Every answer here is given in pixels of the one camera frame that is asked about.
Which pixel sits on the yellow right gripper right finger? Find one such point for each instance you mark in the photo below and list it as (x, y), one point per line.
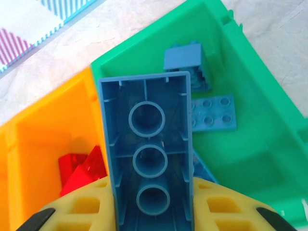
(199, 192)

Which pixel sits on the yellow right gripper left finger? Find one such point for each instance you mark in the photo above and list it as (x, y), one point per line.
(103, 192)

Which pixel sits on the red lego brick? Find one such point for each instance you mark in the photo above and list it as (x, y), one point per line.
(89, 170)
(69, 163)

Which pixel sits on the long blue lego brick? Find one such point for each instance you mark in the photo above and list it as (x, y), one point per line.
(115, 108)

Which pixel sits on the small blue lego brick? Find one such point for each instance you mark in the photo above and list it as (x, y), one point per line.
(183, 57)

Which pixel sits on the green plastic bin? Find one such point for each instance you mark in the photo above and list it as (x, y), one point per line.
(252, 144)

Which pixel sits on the blue flat lego plate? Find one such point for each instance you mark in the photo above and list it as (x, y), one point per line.
(216, 115)

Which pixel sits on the orange plastic bin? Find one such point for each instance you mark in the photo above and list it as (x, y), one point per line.
(3, 180)
(48, 134)

